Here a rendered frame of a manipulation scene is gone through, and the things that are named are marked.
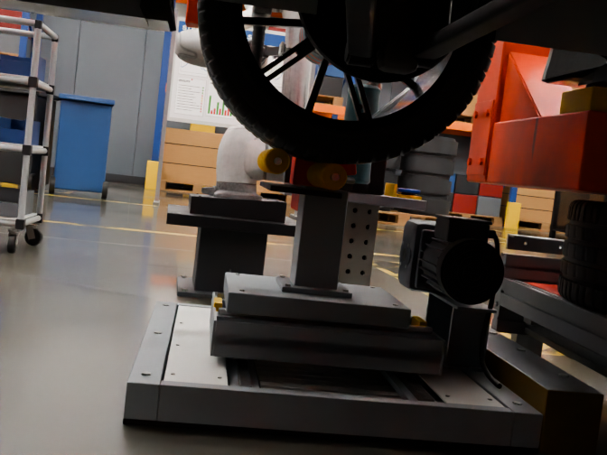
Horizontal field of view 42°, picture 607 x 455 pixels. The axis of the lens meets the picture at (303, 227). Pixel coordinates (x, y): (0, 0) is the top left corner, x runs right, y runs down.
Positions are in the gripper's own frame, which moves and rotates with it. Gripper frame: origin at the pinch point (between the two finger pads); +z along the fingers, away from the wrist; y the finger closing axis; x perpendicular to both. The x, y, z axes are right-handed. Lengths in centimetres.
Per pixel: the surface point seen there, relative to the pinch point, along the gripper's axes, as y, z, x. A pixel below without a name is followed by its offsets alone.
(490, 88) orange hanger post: -62, 16, -5
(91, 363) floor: 32, 38, -83
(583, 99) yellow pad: -63, 68, -12
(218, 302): 5, 44, -65
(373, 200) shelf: -40, -8, -40
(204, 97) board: 19, -584, 29
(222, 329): 4, 59, -68
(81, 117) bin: 133, -557, -7
